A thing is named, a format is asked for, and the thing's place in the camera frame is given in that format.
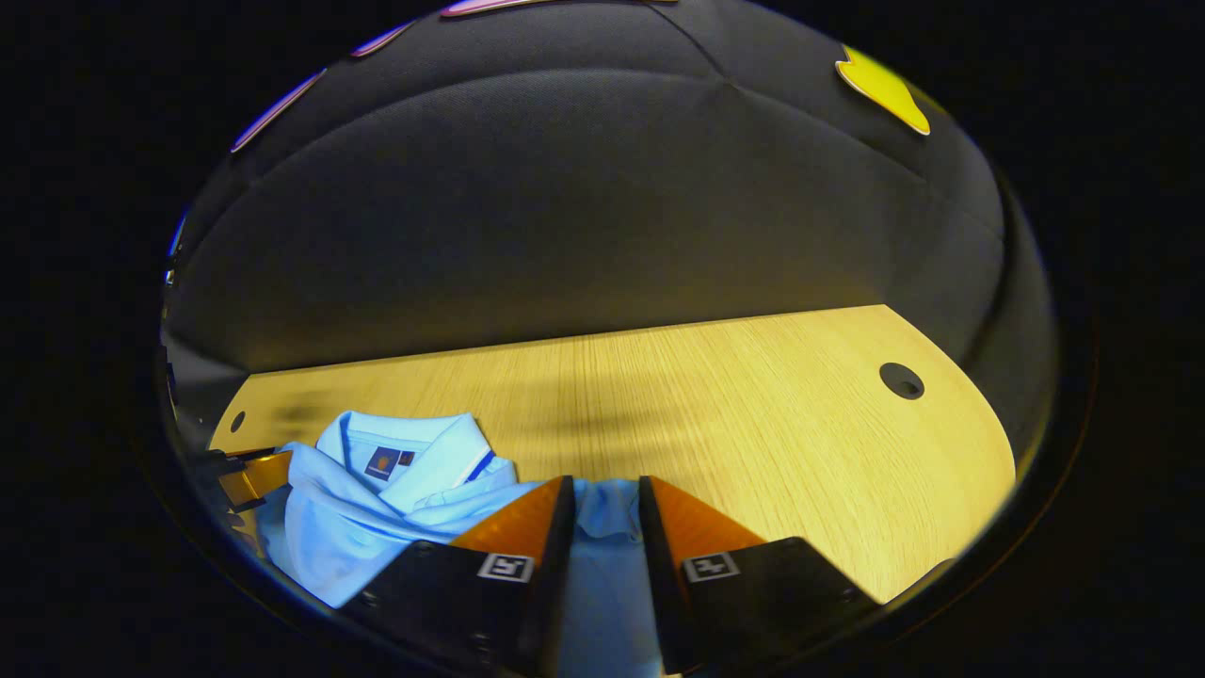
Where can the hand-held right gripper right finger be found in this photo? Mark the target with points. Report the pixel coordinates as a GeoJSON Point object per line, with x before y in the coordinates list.
{"type": "Point", "coordinates": [654, 565]}

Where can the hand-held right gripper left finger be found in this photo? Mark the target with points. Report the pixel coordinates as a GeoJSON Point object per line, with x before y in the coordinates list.
{"type": "Point", "coordinates": [555, 565]}

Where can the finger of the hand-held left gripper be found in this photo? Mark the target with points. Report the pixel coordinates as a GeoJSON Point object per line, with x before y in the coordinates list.
{"type": "Point", "coordinates": [264, 476]}

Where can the light blue T-shirt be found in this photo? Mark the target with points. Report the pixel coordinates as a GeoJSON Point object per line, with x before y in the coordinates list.
{"type": "Point", "coordinates": [329, 527]}

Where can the black backdrop cloth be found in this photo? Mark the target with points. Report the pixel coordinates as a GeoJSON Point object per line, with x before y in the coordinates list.
{"type": "Point", "coordinates": [565, 188]}

